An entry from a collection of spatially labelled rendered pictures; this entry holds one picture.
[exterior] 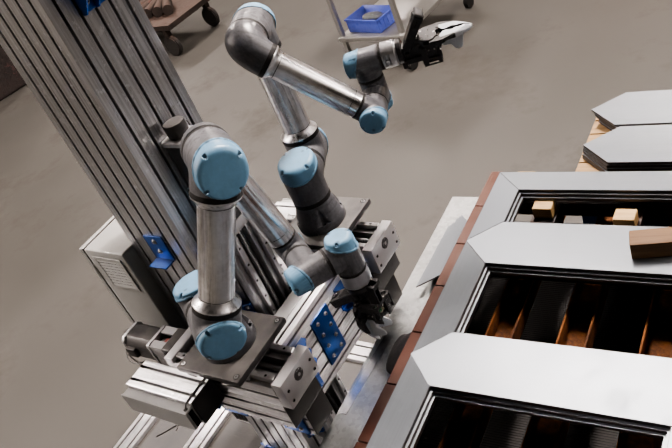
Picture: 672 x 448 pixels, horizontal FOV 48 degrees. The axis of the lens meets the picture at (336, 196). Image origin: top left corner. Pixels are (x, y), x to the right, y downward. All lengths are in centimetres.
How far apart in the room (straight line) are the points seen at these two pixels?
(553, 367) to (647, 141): 91
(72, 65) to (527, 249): 131
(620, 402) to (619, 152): 94
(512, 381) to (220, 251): 76
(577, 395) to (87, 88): 133
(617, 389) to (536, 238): 58
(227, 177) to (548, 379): 89
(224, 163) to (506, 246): 99
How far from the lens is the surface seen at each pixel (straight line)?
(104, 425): 380
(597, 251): 219
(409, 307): 243
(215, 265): 171
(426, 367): 201
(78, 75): 189
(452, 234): 257
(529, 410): 189
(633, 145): 254
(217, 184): 159
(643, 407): 183
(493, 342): 201
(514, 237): 229
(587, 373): 190
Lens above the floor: 230
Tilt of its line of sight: 32 degrees down
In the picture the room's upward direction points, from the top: 24 degrees counter-clockwise
